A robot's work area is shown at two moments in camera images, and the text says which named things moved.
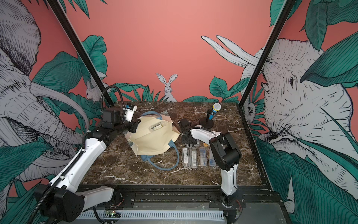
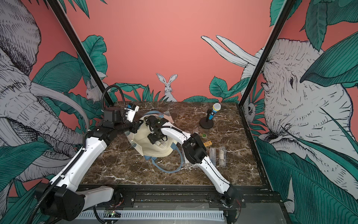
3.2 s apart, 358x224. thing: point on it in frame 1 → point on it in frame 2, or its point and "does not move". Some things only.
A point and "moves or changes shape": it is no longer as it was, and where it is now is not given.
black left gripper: x=121 y=118 does not move
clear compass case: x=212 y=162 moves or changes shape
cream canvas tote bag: x=153 y=141 does not move
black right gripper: x=183 y=139 → x=151 y=138
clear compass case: x=185 y=157 does not move
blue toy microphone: x=216 y=107 does not move
